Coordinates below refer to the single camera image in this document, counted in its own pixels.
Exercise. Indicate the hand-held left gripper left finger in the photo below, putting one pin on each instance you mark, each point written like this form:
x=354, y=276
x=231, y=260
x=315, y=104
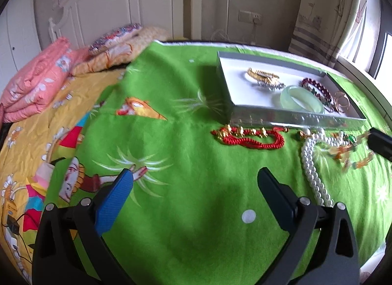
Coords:
x=113, y=202

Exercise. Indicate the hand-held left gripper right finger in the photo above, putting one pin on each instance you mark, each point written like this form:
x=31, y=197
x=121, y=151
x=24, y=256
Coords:
x=277, y=196

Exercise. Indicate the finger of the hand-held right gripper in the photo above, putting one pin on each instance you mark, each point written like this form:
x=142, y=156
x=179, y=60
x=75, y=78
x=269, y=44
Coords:
x=381, y=144

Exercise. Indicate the thin gold hoop bangle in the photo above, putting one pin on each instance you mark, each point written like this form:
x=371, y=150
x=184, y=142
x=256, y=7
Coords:
x=348, y=100

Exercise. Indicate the pale green jade bangle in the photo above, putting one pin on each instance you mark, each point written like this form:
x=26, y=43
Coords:
x=301, y=109

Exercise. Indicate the grey box with white inside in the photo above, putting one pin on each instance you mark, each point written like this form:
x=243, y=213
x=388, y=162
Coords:
x=242, y=82

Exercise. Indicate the window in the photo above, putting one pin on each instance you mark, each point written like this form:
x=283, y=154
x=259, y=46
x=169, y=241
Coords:
x=376, y=42

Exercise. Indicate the black power adapter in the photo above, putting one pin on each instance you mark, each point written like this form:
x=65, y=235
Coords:
x=13, y=223

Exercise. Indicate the yellow cartoon bedsheet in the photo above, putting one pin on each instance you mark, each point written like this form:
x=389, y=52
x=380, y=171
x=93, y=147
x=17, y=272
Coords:
x=30, y=137

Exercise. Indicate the green printed cloth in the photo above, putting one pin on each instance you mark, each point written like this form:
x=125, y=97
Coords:
x=183, y=119

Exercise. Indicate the yellow orange flower pillow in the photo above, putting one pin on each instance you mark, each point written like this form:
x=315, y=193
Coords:
x=104, y=61

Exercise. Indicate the folded pink floral quilt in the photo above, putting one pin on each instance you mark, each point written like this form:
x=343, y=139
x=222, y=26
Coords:
x=36, y=79

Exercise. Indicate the beige printed curtain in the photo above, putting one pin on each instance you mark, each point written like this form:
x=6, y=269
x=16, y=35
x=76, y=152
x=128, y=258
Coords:
x=321, y=12

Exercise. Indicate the dark floral patterned pillow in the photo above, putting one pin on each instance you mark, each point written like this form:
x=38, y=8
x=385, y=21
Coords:
x=116, y=36

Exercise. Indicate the beige fluffy pillow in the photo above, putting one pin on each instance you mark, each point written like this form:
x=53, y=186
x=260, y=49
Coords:
x=153, y=35

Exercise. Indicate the white wardrobe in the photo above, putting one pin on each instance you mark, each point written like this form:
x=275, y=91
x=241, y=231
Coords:
x=18, y=36

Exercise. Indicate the white wooden headboard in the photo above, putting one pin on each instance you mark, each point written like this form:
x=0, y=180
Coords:
x=122, y=0

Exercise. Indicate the white wall socket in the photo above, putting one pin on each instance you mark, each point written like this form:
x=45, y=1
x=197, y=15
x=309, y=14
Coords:
x=250, y=17

